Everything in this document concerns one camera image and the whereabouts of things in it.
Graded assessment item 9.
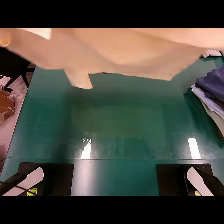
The cream garment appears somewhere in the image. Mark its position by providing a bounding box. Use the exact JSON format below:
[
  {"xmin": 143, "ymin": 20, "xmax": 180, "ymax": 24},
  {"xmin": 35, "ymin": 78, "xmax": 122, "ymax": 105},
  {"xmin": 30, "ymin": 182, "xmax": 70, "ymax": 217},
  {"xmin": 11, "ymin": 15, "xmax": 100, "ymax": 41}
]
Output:
[{"xmin": 0, "ymin": 28, "xmax": 224, "ymax": 91}]

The dark blue garment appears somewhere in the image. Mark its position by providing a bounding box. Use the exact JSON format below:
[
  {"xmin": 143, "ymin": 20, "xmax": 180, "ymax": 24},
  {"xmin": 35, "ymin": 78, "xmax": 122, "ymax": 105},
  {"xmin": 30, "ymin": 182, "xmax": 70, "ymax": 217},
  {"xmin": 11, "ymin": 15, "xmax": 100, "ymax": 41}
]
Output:
[{"xmin": 194, "ymin": 64, "xmax": 224, "ymax": 110}]

